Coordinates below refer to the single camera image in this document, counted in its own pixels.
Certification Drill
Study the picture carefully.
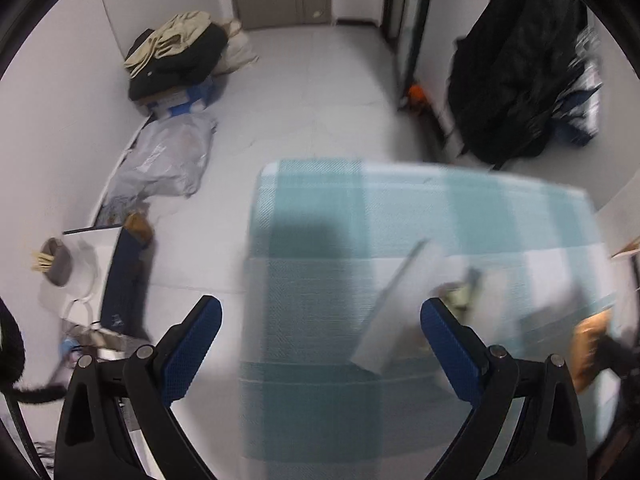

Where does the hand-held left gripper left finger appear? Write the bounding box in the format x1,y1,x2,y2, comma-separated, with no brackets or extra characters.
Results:
55,295,223,480

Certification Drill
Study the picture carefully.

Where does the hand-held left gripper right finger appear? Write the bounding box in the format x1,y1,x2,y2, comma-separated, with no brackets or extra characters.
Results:
420,297,588,480

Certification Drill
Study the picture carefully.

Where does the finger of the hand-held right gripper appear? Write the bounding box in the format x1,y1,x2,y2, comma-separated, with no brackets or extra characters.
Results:
595,334,640,380

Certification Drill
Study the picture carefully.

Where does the plain brown paper bag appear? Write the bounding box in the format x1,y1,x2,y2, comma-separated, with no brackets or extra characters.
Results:
570,309,615,395

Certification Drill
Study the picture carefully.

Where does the small olive object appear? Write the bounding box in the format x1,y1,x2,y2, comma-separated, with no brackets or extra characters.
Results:
434,269,484,312

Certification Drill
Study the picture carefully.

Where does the white plastic packaging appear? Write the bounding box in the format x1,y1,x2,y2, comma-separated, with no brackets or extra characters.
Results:
350,239,447,375

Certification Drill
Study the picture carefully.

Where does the dark blue box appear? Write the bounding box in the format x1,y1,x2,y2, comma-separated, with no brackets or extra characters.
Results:
99,229,152,338

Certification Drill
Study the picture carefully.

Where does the brown cardboard piece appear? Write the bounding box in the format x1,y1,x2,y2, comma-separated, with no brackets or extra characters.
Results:
611,239,640,262

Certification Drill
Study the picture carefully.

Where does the white box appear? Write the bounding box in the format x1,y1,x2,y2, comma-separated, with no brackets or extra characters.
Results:
40,226,127,335

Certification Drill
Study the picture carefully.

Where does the small brown item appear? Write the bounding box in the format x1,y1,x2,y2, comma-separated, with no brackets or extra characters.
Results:
123,211,154,247

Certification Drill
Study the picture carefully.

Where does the teal checked tablecloth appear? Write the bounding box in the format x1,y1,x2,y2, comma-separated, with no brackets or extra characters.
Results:
240,159,618,476

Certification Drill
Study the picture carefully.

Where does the grey cup with chopsticks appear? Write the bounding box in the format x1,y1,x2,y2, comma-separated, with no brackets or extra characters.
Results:
29,237,74,289

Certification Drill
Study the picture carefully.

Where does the person's black jacket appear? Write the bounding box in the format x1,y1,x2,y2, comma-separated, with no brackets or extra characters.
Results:
0,297,68,406

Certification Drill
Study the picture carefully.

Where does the grey plastic bag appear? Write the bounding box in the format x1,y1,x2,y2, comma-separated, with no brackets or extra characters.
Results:
101,111,219,207

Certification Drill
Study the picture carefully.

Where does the blue and white packet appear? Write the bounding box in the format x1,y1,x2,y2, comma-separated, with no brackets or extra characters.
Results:
149,76,224,119

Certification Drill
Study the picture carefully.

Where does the orange object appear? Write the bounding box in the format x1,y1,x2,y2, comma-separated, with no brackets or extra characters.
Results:
406,83,432,112

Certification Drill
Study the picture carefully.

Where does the striped cloth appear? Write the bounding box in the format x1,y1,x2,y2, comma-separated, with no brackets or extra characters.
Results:
551,24,602,147

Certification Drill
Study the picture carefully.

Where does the pile of clothes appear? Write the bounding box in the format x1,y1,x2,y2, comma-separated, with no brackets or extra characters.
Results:
123,10,232,103

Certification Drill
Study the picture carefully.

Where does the black backpack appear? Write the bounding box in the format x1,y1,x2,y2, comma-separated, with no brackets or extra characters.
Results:
446,0,589,165

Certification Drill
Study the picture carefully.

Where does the cream cloth bag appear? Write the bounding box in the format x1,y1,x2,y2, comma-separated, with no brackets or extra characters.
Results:
219,18,262,75

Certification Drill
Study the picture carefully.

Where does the dark door frame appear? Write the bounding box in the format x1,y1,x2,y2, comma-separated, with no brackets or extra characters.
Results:
381,0,437,112

